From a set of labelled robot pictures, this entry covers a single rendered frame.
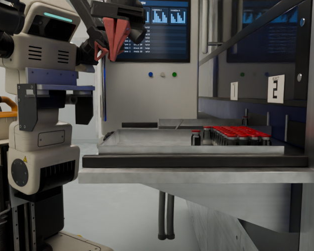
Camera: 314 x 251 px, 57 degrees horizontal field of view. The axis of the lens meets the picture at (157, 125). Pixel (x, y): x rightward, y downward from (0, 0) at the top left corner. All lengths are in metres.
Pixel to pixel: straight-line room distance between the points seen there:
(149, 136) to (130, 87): 0.71
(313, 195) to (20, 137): 0.93
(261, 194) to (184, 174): 0.20
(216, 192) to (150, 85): 0.96
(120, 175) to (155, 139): 0.31
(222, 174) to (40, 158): 0.76
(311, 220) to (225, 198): 0.15
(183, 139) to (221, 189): 0.24
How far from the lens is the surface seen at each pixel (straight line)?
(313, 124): 0.56
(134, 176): 0.49
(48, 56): 1.17
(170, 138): 0.79
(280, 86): 0.68
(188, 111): 1.50
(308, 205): 0.59
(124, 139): 0.79
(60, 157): 1.17
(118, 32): 0.57
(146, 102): 1.47
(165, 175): 0.49
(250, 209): 0.63
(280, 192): 0.64
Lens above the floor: 1.01
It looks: 6 degrees down
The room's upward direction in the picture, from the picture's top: straight up
